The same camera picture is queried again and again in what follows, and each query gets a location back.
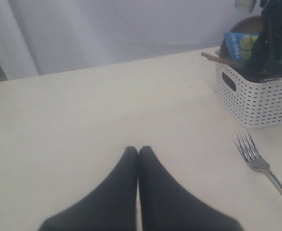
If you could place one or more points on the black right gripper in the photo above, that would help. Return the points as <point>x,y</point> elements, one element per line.
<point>267,59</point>

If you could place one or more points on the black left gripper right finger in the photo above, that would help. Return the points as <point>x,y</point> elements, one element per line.
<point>167,206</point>

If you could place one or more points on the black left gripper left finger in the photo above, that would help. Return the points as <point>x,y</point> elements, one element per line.
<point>111,206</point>

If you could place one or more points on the blue chips bag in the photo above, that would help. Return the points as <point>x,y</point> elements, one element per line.
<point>240,45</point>

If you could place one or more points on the wooden chopstick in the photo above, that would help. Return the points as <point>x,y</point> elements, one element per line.
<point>219,60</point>

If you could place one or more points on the silver metal fork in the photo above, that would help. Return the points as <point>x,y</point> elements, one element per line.
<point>251,155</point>

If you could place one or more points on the white perforated plastic basket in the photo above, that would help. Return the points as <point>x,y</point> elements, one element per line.
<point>253,105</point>

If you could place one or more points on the brown round plate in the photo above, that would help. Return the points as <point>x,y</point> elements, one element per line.
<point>252,25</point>

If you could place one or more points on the white curtain backdrop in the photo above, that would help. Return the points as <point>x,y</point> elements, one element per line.
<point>39,37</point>

